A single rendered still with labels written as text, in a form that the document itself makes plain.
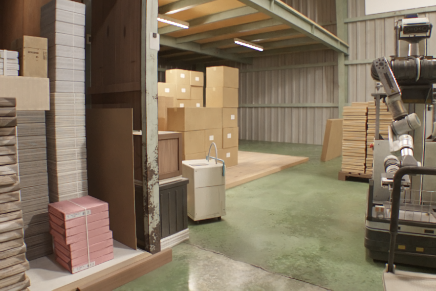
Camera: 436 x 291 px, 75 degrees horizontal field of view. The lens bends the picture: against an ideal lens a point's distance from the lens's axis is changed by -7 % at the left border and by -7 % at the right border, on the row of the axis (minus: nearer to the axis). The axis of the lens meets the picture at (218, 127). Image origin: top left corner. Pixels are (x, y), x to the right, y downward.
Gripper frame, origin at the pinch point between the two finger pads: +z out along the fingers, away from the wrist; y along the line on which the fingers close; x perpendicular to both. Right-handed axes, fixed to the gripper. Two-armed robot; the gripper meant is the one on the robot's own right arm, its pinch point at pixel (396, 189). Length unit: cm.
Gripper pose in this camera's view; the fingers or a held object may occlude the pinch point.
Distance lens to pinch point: 174.5
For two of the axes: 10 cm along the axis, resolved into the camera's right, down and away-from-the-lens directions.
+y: -9.1, -0.2, 4.1
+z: -3.8, 3.9, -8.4
